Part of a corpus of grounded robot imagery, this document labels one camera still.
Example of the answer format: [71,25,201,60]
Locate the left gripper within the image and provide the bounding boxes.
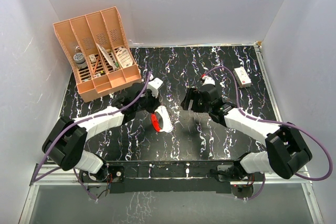
[135,89,161,114]

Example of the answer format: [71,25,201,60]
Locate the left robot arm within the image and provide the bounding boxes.
[42,78,163,182]

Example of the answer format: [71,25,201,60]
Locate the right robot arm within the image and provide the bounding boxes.
[181,84,312,180]

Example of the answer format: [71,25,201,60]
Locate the white blister pack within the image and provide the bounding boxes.
[116,47,133,68]

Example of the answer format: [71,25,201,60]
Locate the small white cardboard box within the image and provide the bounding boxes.
[234,67,251,88]

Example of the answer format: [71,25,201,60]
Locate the white paper packet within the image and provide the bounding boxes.
[96,43,119,70]

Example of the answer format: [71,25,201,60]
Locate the orange pencil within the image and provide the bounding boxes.
[93,56,101,75]

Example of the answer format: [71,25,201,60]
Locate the small white card box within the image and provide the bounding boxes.
[89,54,97,63]

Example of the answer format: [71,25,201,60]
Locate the orange plastic desk organizer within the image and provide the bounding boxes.
[53,7,142,102]

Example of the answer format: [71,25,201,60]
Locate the round grey tin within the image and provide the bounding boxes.
[73,52,87,69]

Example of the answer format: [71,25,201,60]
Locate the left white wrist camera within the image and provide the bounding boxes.
[146,78,163,98]

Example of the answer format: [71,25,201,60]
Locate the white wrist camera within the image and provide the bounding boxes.
[201,74,215,86]
[146,78,163,98]

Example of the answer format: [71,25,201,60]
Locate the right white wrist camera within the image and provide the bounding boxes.
[201,74,215,86]

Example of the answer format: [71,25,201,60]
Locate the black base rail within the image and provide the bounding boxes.
[79,161,262,194]

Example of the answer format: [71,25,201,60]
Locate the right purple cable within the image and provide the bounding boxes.
[201,66,331,200]

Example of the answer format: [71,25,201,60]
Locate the purple cable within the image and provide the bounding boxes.
[201,66,331,200]
[33,71,153,201]

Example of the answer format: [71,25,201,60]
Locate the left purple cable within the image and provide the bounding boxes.
[33,71,153,201]

